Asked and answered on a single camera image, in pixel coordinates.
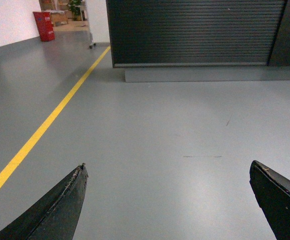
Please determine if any red fire equipment box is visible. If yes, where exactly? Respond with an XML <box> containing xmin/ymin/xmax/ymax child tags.
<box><xmin>32</xmin><ymin>11</ymin><xmax>55</xmax><ymax>42</ymax></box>

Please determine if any green potted plant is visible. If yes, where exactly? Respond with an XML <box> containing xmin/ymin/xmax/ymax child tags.
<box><xmin>67</xmin><ymin>0</ymin><xmax>82</xmax><ymax>16</ymax></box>

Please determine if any black slatted checkout counter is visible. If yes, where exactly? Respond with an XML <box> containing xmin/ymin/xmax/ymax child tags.
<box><xmin>106</xmin><ymin>0</ymin><xmax>290</xmax><ymax>83</ymax></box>

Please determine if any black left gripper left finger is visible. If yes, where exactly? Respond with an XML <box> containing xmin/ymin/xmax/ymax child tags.
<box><xmin>0</xmin><ymin>163</ymin><xmax>88</xmax><ymax>240</ymax></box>

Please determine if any cardboard boxes stack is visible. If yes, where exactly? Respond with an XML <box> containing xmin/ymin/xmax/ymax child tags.
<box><xmin>39</xmin><ymin>0</ymin><xmax>69</xmax><ymax>27</ymax></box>

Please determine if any white wheeled stand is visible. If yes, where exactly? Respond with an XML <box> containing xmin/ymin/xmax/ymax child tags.
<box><xmin>79</xmin><ymin>0</ymin><xmax>96</xmax><ymax>49</ymax></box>

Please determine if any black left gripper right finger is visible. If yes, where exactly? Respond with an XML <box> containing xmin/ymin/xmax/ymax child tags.
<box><xmin>249</xmin><ymin>160</ymin><xmax>290</xmax><ymax>240</ymax></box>

